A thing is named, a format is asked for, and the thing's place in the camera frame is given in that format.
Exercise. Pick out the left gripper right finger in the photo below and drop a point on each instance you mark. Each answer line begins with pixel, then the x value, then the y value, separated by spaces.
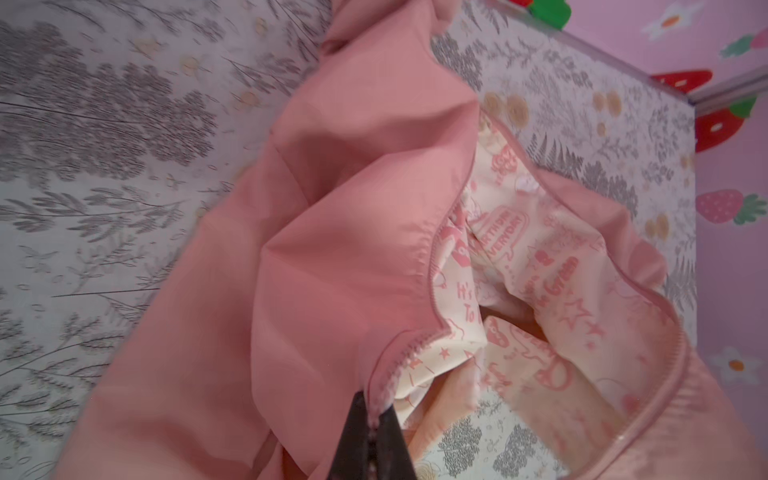
pixel 392 460

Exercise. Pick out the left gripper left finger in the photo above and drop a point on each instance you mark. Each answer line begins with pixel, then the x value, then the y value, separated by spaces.
pixel 354 456

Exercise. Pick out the pink hooded zip jacket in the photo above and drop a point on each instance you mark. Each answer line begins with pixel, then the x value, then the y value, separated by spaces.
pixel 395 239

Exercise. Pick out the right aluminium corner post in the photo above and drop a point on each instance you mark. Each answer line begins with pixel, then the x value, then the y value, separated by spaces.
pixel 709 99

